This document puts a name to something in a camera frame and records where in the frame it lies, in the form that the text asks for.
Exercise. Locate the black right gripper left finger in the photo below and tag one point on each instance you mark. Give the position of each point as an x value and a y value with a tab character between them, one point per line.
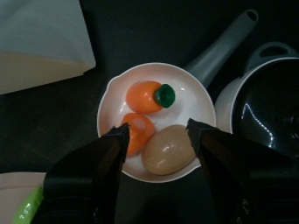
87	175

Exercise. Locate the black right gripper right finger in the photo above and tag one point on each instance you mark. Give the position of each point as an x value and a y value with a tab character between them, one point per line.
240	175

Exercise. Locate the beige toy egg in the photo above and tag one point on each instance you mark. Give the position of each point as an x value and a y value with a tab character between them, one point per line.
168	150

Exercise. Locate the green toy vegetable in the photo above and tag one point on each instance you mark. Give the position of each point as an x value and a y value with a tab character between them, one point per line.
28	207

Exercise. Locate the orange toy carrot piece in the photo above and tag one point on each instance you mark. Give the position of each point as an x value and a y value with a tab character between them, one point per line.
136	132

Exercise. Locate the white pot dark interior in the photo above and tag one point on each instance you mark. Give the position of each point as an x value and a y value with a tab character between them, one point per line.
264	108

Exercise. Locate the orange toy fruit green stem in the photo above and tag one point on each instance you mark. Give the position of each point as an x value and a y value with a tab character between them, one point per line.
150	97

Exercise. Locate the white box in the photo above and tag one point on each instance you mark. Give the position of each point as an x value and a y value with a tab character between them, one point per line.
39	43

